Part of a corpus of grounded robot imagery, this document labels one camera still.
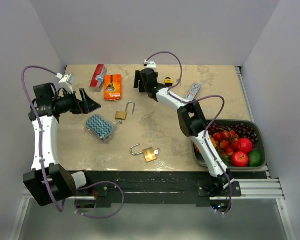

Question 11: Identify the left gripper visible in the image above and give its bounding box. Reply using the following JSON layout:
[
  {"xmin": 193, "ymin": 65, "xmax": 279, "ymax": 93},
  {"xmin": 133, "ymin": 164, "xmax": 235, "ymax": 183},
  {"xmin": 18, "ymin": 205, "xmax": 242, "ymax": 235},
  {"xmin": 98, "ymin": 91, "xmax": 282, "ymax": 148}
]
[{"xmin": 53, "ymin": 88, "xmax": 101, "ymax": 115}]

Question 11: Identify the yellow padlock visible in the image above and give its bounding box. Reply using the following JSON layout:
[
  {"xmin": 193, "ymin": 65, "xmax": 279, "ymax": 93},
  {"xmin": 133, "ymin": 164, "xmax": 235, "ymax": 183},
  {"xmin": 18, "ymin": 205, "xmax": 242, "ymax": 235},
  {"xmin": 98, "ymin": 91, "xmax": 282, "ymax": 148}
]
[{"xmin": 164, "ymin": 77, "xmax": 174, "ymax": 88}]

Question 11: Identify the small brass padlock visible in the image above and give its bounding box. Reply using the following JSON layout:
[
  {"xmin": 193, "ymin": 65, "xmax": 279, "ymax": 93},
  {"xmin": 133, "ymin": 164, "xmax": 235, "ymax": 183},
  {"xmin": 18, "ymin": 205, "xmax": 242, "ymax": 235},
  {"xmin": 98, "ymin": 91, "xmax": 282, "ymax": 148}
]
[{"xmin": 114, "ymin": 101, "xmax": 136, "ymax": 121}]

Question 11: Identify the large brass padlock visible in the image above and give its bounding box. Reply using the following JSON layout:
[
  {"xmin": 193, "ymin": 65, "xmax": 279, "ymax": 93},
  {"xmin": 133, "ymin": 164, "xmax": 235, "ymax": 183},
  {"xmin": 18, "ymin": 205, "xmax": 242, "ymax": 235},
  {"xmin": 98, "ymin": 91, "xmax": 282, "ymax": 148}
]
[{"xmin": 129, "ymin": 143, "xmax": 160, "ymax": 163}]

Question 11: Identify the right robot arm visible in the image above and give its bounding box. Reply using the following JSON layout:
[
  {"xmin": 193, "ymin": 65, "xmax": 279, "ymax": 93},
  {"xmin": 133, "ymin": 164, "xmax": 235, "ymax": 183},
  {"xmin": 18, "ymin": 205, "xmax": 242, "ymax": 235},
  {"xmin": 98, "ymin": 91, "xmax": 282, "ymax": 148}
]
[{"xmin": 134, "ymin": 68, "xmax": 235, "ymax": 198}]

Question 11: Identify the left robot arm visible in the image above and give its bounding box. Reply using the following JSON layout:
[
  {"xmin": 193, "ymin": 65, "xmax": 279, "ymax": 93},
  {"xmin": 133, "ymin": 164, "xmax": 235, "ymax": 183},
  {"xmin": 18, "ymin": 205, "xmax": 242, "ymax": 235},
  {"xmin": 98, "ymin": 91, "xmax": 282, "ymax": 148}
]
[{"xmin": 23, "ymin": 83, "xmax": 101, "ymax": 207}]

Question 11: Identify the blue zigzag pouch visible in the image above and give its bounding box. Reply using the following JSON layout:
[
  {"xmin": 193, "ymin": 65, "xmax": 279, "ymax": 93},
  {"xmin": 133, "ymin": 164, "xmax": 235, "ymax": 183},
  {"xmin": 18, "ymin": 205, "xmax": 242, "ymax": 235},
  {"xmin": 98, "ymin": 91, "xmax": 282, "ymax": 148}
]
[{"xmin": 86, "ymin": 114, "xmax": 115, "ymax": 142}]

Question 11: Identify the orange box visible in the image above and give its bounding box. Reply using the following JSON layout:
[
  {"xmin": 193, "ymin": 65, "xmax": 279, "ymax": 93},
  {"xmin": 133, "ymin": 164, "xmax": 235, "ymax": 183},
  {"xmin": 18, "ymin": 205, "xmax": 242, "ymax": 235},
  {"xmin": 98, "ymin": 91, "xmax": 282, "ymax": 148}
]
[{"xmin": 104, "ymin": 74, "xmax": 122, "ymax": 101}]

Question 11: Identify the red box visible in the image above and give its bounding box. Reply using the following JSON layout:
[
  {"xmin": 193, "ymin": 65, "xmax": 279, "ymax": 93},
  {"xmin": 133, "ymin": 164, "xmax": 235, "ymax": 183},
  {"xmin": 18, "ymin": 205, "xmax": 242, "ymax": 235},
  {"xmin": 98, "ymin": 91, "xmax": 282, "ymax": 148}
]
[{"xmin": 90, "ymin": 64, "xmax": 107, "ymax": 92}]

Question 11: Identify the silver toothpaste box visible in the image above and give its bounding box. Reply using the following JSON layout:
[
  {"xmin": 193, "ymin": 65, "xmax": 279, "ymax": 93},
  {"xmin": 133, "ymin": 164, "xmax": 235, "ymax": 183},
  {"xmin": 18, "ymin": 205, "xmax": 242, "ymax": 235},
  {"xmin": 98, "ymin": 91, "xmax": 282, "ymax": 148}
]
[{"xmin": 185, "ymin": 82, "xmax": 202, "ymax": 101}]

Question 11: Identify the black mounting base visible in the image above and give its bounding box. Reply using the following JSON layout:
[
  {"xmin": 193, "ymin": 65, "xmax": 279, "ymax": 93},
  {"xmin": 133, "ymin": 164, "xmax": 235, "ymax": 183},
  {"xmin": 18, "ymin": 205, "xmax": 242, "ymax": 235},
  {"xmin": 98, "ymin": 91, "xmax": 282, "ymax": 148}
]
[{"xmin": 74, "ymin": 170, "xmax": 243, "ymax": 208}]

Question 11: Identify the red lychee cluster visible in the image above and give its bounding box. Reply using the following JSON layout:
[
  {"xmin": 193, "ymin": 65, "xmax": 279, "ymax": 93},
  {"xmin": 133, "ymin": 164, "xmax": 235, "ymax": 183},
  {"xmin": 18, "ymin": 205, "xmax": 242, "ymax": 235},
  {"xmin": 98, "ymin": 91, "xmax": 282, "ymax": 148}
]
[{"xmin": 211, "ymin": 130, "xmax": 240, "ymax": 158}]

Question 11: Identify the dark grapes bunch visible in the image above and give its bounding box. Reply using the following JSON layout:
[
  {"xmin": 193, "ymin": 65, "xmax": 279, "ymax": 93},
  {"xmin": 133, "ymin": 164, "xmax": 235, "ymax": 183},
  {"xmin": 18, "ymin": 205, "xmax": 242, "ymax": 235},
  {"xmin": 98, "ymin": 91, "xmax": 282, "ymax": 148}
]
[{"xmin": 208, "ymin": 123, "xmax": 259, "ymax": 144}]

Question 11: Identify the red apple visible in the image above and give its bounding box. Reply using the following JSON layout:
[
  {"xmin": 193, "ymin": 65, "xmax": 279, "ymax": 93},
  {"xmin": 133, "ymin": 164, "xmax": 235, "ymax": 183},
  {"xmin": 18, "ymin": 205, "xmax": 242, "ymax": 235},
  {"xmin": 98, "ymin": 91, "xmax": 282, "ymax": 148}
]
[
  {"xmin": 231, "ymin": 151, "xmax": 249, "ymax": 167},
  {"xmin": 238, "ymin": 138, "xmax": 253, "ymax": 154}
]

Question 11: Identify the grey fruit tray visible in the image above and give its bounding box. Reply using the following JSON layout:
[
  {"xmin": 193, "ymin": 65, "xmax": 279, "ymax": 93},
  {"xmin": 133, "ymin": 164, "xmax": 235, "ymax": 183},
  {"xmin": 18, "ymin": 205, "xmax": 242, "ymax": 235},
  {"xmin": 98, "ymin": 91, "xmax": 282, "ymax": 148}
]
[{"xmin": 191, "ymin": 119, "xmax": 268, "ymax": 171}]

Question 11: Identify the green lime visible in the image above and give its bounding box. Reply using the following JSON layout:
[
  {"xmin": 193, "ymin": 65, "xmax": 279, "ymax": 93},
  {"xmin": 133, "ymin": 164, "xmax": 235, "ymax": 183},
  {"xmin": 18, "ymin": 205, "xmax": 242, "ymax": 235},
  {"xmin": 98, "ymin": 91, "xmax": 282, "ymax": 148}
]
[{"xmin": 248, "ymin": 150, "xmax": 263, "ymax": 167}]

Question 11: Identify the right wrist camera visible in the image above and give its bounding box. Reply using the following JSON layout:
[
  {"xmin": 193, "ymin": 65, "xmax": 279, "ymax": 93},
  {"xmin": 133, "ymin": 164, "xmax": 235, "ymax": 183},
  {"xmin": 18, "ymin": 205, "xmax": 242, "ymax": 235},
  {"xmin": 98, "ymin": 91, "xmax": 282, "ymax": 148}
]
[{"xmin": 143, "ymin": 59, "xmax": 157, "ymax": 71}]

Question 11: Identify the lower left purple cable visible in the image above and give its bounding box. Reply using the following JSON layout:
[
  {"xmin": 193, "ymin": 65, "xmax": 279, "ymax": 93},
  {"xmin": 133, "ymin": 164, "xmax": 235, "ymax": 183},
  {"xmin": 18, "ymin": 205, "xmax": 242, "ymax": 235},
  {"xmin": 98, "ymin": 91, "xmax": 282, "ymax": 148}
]
[{"xmin": 74, "ymin": 181, "xmax": 125, "ymax": 220}]

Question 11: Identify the purple cable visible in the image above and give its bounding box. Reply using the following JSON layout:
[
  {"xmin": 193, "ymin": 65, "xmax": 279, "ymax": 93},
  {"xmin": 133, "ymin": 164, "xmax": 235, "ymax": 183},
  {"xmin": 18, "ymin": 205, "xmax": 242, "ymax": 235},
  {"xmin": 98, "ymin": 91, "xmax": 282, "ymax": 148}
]
[
  {"xmin": 74, "ymin": 181, "xmax": 125, "ymax": 220},
  {"xmin": 147, "ymin": 51, "xmax": 233, "ymax": 213},
  {"xmin": 21, "ymin": 65, "xmax": 66, "ymax": 213}
]

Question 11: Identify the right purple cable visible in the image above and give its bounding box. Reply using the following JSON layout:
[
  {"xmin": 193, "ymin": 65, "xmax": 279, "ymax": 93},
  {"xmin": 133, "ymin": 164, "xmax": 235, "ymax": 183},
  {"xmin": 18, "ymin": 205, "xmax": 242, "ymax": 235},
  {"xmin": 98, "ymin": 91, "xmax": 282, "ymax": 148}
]
[{"xmin": 147, "ymin": 51, "xmax": 233, "ymax": 213}]

